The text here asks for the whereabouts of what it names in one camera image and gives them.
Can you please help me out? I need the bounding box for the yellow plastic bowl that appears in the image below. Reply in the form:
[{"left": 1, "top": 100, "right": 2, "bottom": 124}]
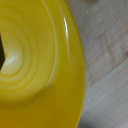
[{"left": 0, "top": 0, "right": 88, "bottom": 128}]

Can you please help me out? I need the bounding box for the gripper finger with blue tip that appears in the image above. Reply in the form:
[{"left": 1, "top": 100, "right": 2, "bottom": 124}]
[{"left": 0, "top": 32, "right": 7, "bottom": 72}]

